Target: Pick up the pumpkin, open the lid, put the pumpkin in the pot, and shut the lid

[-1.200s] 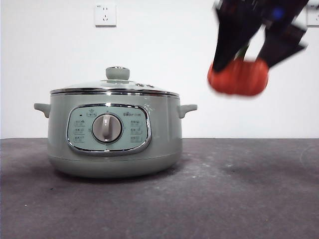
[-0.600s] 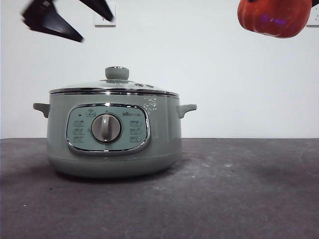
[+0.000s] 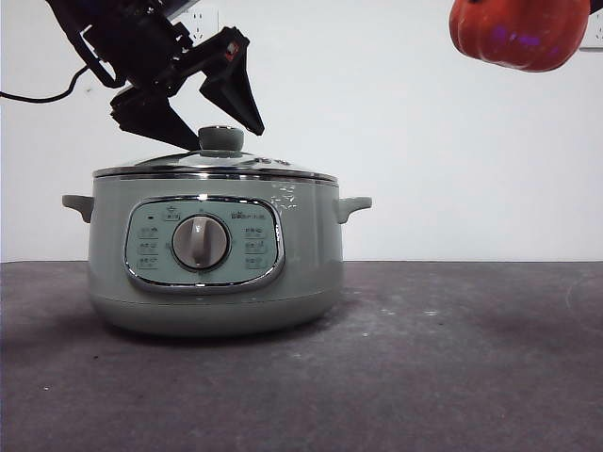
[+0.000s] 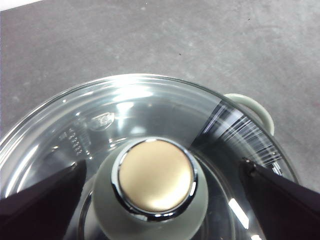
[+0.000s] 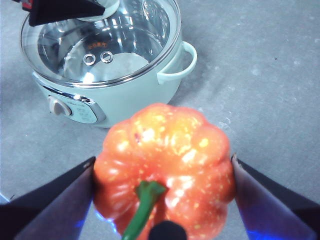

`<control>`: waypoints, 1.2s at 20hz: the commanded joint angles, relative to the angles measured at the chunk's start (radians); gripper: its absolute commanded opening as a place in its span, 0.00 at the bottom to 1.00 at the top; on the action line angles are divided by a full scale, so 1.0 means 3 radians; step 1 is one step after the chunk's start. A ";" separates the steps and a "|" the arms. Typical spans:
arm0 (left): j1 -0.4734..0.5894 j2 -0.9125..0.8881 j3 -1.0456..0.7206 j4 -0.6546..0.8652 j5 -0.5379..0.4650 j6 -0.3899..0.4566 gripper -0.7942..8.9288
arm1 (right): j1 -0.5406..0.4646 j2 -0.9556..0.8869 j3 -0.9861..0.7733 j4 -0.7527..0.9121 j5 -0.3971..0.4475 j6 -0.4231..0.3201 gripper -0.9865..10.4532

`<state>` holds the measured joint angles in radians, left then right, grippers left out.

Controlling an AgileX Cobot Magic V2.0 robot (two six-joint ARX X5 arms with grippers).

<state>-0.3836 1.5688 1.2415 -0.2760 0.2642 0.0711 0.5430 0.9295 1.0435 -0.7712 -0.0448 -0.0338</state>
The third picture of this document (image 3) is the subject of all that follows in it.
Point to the small orange pumpkin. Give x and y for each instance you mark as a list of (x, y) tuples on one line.
[(513, 33)]

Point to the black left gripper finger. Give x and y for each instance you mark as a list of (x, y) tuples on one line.
[(151, 117), (233, 85)]

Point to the glass lid with green knob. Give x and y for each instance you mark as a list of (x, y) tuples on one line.
[(220, 139)]

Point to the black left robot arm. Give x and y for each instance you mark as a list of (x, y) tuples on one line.
[(132, 42)]

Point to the white wall socket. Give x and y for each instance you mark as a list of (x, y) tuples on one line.
[(597, 33), (207, 21)]

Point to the pale green electric cooking pot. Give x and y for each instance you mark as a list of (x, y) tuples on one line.
[(311, 245)]

